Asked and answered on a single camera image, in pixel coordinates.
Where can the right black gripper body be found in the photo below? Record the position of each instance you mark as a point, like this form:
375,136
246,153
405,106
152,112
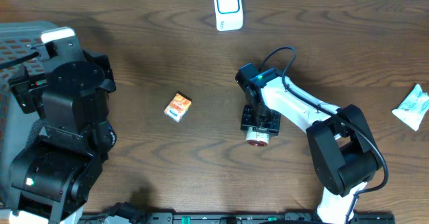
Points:
260,113

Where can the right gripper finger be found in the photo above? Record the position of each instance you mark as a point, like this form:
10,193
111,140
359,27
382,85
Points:
270,122
247,120

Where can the green lid jar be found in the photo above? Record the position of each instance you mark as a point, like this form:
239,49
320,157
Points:
258,139

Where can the orange snack packet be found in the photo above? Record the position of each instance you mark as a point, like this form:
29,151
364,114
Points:
178,107

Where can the light blue wipes pack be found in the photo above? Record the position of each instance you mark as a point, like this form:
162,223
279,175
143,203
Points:
413,108

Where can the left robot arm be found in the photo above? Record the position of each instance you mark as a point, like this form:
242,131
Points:
62,158

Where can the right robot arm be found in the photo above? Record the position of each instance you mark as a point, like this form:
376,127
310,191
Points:
344,153

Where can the white barcode scanner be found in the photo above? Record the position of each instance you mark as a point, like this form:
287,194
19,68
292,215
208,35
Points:
229,15

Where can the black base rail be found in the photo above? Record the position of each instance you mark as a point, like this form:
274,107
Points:
289,217

